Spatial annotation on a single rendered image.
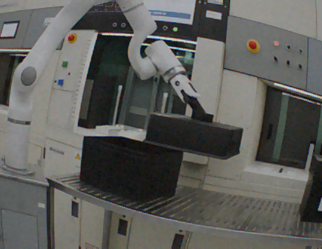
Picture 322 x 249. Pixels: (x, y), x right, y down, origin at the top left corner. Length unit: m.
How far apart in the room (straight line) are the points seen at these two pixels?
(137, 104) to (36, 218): 1.71
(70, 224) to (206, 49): 1.17
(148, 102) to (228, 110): 1.16
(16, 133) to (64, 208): 0.90
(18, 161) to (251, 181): 1.04
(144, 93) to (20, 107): 1.64
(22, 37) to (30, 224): 1.38
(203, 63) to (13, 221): 1.12
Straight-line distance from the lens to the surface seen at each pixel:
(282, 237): 1.32
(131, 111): 3.02
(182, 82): 1.63
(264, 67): 1.90
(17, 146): 1.52
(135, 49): 1.64
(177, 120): 1.53
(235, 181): 1.93
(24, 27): 2.57
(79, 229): 2.30
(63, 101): 2.26
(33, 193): 1.50
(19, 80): 1.45
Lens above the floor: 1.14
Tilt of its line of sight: 4 degrees down
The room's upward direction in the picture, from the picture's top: 10 degrees clockwise
